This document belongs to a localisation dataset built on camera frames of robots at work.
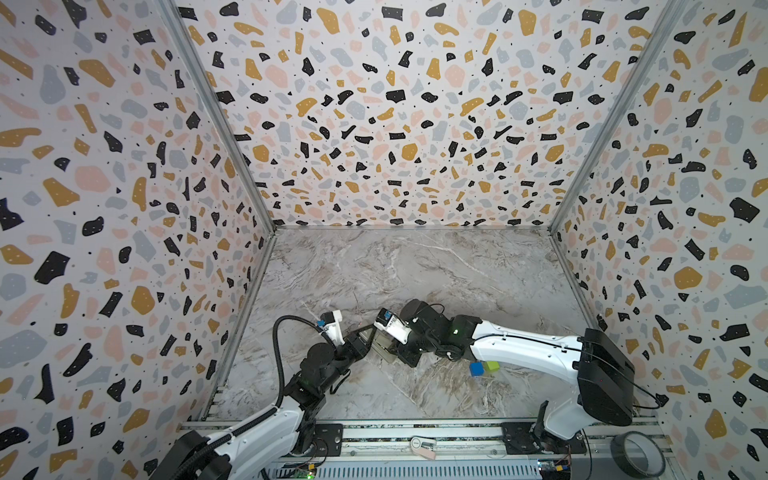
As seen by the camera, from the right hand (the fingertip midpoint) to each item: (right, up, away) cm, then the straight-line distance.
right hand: (385, 342), depth 77 cm
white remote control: (-1, 0, +1) cm, 2 cm away
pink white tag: (+10, -24, -5) cm, 26 cm away
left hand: (-2, +4, +1) cm, 5 cm away
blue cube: (+25, -10, +8) cm, 28 cm away
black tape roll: (+63, -24, -7) cm, 68 cm away
